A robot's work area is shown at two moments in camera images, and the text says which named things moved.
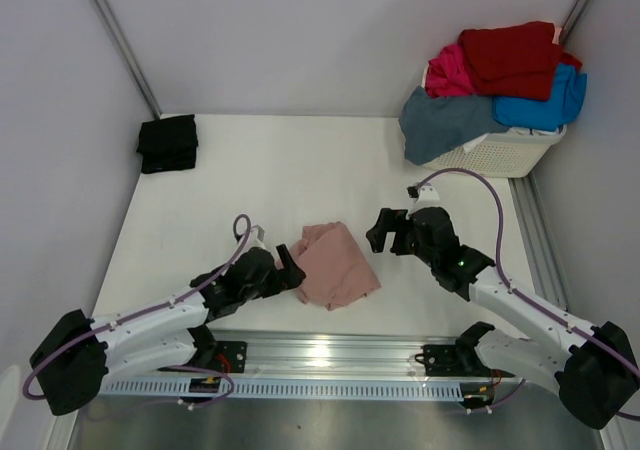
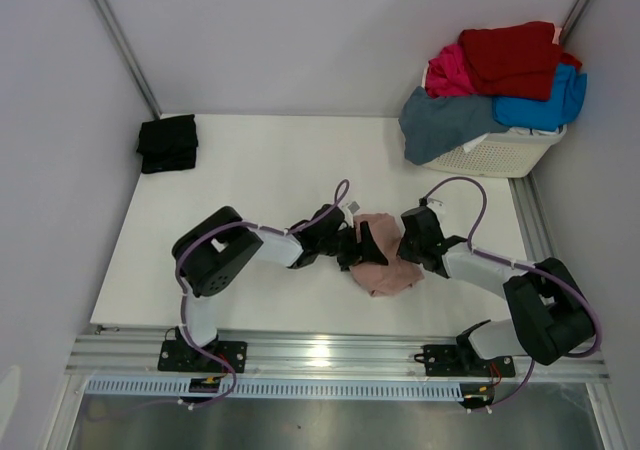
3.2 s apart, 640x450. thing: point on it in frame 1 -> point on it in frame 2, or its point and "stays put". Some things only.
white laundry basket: [502, 156] stays put
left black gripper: [282, 279] -> [366, 249]
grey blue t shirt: [432, 127] stays put
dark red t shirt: [514, 61] stays put
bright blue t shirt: [564, 106] stays put
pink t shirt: [336, 270] -> [378, 278]
